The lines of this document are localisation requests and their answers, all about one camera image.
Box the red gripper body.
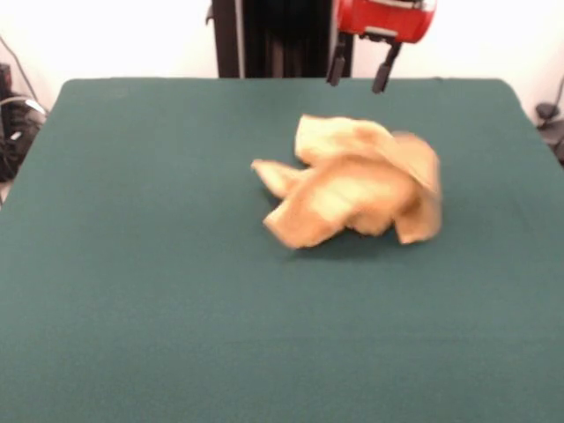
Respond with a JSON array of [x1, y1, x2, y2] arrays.
[[336, 0, 439, 46]]

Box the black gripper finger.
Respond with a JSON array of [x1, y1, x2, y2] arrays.
[[324, 31, 348, 88], [371, 42, 403, 94]]

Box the yellow terry towel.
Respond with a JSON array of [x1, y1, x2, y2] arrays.
[[250, 114, 443, 251]]

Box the black stand foot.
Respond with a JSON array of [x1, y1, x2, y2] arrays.
[[535, 74, 564, 167]]

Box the dark green table cloth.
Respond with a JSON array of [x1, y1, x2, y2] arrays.
[[0, 78, 564, 423]]

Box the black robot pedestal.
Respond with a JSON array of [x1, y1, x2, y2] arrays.
[[205, 0, 367, 79]]

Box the black equipment with cables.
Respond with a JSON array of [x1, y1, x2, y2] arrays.
[[0, 63, 48, 182]]

